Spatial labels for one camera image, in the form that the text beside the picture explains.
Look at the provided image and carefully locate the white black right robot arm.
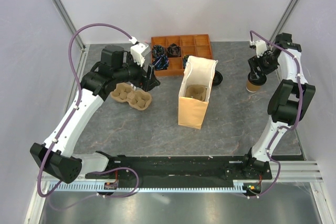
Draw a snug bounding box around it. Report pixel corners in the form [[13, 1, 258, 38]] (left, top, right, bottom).
[[240, 33, 316, 179]]

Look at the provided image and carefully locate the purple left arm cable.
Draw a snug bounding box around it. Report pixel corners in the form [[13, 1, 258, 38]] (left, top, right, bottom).
[[37, 23, 140, 210]]

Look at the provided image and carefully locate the dark patterned rolled cloth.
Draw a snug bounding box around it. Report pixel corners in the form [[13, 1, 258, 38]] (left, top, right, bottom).
[[152, 45, 165, 58]]

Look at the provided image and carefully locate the aluminium frame post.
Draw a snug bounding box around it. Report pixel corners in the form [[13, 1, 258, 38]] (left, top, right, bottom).
[[270, 0, 300, 41], [52, 0, 77, 35]]

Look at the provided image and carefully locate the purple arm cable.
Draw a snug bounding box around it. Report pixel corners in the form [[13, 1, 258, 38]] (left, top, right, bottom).
[[37, 23, 140, 210], [248, 30, 304, 200]]

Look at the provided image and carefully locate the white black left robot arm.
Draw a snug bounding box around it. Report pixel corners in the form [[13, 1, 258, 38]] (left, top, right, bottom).
[[30, 42, 160, 184]]

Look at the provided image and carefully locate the aluminium frame post right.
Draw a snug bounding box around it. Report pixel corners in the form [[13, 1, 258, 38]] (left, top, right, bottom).
[[270, 0, 300, 41]]

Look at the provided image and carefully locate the brown paper coffee cup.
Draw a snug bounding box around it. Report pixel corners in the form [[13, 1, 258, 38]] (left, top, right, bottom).
[[246, 80, 261, 93]]

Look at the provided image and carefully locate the brown paper bag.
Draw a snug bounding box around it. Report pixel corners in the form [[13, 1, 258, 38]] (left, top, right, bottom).
[[178, 56, 218, 129]]

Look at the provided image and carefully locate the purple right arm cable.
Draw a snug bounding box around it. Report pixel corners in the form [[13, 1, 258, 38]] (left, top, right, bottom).
[[248, 30, 304, 200]]

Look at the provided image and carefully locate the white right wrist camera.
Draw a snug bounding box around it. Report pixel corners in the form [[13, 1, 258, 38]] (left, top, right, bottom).
[[249, 40, 268, 58]]

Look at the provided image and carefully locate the black plastic cup lid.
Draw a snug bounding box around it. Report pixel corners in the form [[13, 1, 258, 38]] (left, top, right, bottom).
[[247, 73, 267, 86]]

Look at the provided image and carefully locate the black rolled cloth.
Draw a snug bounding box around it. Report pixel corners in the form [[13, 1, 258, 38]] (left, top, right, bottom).
[[167, 43, 181, 58]]

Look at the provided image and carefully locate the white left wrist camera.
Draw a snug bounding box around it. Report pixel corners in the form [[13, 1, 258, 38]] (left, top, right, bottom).
[[130, 42, 151, 67]]

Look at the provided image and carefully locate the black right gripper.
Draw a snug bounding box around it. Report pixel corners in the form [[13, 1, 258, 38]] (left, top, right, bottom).
[[247, 50, 279, 80]]

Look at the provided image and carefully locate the pulp cardboard cup carrier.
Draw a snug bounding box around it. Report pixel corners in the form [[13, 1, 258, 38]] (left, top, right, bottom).
[[185, 84, 207, 101]]

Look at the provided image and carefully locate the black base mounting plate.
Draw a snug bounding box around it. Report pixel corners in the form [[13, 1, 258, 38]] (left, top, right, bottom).
[[86, 155, 272, 186]]

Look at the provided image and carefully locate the aluminium frame post left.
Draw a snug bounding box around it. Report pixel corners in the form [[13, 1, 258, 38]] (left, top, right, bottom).
[[52, 0, 77, 35]]

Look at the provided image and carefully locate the blue yellow rolled cloth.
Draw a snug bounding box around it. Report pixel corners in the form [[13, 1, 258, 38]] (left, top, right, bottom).
[[182, 55, 189, 69]]

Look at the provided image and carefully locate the orange wooden compartment tray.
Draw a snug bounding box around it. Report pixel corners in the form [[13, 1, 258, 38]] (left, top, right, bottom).
[[151, 34, 214, 77]]

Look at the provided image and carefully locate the aluminium front rail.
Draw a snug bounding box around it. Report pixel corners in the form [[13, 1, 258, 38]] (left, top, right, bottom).
[[277, 161, 323, 183]]

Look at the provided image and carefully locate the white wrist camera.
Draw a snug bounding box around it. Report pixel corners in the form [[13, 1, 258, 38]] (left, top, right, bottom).
[[130, 42, 151, 67], [249, 40, 268, 58]]

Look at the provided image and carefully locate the blue striped rolled cloth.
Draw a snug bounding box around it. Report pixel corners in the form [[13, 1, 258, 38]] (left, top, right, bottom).
[[152, 54, 169, 71]]

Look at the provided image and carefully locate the stack of black lids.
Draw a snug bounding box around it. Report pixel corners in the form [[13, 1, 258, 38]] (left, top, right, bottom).
[[212, 70, 223, 86]]

